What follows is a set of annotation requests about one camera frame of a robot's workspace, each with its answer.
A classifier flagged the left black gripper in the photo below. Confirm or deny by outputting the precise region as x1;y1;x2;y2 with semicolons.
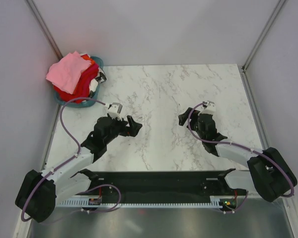
104;115;142;145

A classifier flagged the pink t shirt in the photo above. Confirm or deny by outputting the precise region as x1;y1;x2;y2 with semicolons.
46;51;91;94

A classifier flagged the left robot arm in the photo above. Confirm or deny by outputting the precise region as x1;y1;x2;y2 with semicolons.
15;115;143;223

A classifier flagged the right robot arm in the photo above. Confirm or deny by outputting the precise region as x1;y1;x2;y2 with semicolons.
178;106;298;202

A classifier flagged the red t shirt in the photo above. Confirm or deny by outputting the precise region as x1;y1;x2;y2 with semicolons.
53;63;99;102

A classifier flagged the teal laundry basket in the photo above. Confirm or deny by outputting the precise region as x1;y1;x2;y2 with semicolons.
53;56;105;109

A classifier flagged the orange t shirt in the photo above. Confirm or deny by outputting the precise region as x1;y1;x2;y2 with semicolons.
80;54;95;65

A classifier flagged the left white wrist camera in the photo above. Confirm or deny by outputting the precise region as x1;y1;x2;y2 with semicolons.
107;103;123;120

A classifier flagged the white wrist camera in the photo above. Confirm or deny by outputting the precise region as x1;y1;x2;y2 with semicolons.
107;103;123;120
200;101;216;115

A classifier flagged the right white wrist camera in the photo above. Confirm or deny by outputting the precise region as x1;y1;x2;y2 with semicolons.
200;101;216;115

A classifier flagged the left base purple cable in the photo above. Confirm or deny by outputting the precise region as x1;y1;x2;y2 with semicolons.
80;183;122;214

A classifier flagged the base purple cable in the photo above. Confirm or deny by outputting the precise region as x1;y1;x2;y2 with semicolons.
222;190;249;215
80;183;122;214

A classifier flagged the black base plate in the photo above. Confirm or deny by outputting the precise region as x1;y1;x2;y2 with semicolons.
80;169;246;201

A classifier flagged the white slotted cable duct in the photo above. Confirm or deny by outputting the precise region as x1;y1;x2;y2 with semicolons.
57;194;223;208

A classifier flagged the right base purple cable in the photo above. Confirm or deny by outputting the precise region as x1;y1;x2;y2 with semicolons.
222;190;249;215

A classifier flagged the right aluminium frame post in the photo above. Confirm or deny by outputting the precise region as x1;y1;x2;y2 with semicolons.
239;0;288;73

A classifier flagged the aluminium frame post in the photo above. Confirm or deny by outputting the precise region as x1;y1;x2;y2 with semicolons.
25;0;63;60
239;0;288;73

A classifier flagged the left aluminium frame post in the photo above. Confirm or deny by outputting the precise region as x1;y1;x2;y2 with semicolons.
25;0;63;60

